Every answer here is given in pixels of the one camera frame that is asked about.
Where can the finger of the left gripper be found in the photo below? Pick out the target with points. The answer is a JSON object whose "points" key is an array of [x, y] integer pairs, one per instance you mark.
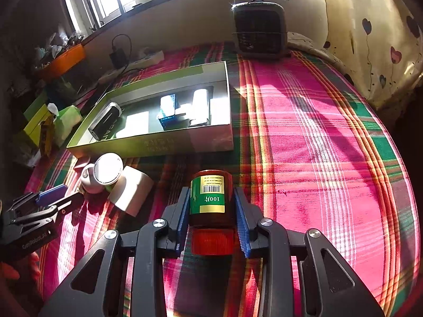
{"points": [[43, 196], [12, 224]]}

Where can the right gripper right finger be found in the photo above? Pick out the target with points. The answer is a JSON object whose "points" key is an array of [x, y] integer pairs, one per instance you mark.
{"points": [[328, 284]]}

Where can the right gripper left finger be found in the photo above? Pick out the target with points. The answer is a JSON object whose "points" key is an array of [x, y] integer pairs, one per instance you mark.
{"points": [[95, 286]]}

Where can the green round disc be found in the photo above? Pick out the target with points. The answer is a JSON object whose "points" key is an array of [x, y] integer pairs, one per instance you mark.
{"points": [[109, 188]]}

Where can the white round plug adapter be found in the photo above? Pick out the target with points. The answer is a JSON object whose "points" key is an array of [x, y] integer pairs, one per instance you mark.
{"points": [[102, 174]]}

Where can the white wall charger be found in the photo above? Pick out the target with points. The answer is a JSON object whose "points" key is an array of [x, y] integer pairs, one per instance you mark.
{"points": [[131, 190]]}

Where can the black rectangular power bank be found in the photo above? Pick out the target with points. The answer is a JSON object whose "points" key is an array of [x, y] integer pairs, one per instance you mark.
{"points": [[105, 119]]}

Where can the brown bottle red cap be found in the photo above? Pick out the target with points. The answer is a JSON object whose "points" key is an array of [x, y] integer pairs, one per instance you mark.
{"points": [[212, 213]]}

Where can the blue usb stick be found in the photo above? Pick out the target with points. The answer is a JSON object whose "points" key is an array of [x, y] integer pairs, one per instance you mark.
{"points": [[178, 121]]}

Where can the small white cylinder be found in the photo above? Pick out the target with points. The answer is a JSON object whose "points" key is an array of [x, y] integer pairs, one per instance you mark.
{"points": [[167, 106]]}

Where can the person's left hand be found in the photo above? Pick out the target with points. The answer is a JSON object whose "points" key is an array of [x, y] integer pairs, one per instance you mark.
{"points": [[26, 267]]}

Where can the yellow snack packet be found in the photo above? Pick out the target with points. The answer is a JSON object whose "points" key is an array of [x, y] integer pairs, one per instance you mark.
{"points": [[46, 138]]}

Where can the yellow green box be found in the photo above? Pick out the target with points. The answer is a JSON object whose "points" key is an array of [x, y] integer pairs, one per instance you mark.
{"points": [[35, 114]]}

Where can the green tissue pack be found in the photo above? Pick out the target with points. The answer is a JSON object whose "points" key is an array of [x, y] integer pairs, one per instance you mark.
{"points": [[63, 121]]}

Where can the plaid pink green cloth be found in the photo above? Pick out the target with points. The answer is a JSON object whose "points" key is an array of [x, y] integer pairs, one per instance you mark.
{"points": [[308, 151]]}

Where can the orange tray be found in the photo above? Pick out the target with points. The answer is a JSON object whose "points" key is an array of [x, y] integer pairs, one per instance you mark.
{"points": [[62, 64]]}

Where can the green white cardboard box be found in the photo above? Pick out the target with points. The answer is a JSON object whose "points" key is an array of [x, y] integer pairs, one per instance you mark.
{"points": [[138, 133]]}

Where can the white power strip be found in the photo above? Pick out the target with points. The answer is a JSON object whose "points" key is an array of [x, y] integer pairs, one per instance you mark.
{"points": [[148, 61]]}

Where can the heart pattern curtain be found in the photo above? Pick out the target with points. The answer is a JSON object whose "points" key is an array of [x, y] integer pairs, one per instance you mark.
{"points": [[380, 43]]}

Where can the black small fan heater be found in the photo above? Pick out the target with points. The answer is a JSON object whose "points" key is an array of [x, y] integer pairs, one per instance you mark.
{"points": [[260, 29]]}

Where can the black charger with cable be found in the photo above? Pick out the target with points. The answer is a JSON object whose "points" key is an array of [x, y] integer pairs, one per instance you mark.
{"points": [[118, 57]]}

